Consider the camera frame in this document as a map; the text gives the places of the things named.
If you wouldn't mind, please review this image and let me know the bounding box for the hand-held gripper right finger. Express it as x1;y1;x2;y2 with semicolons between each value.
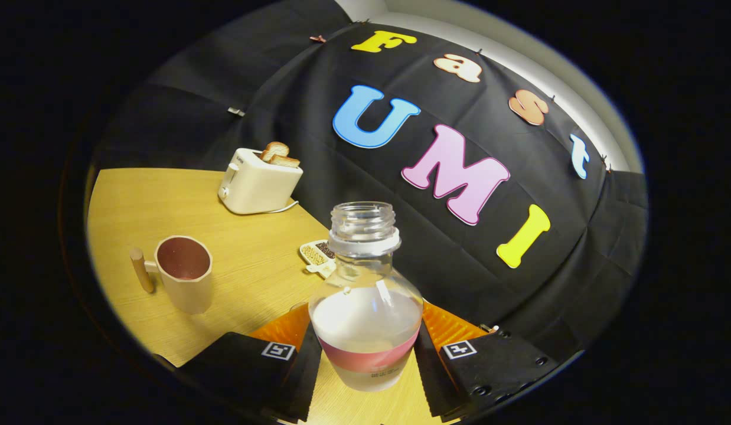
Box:
414;301;558;421

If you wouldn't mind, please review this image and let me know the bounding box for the beige cup with wooden handle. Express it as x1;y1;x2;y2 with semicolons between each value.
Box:
129;236;214;315

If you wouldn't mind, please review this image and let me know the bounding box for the white divided condiment dish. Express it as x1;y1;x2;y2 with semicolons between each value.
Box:
299;239;338;279

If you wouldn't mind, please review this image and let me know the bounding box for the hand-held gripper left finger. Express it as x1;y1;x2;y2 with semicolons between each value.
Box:
177;304;324;423

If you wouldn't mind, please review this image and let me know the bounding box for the wooden table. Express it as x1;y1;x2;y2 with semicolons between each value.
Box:
86;168;461;425

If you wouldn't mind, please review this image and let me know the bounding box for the clear plastic juice bottle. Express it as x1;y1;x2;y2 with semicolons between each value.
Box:
308;201;425;393

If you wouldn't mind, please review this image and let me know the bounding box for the white toaster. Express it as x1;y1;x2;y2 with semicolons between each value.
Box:
218;148;304;215

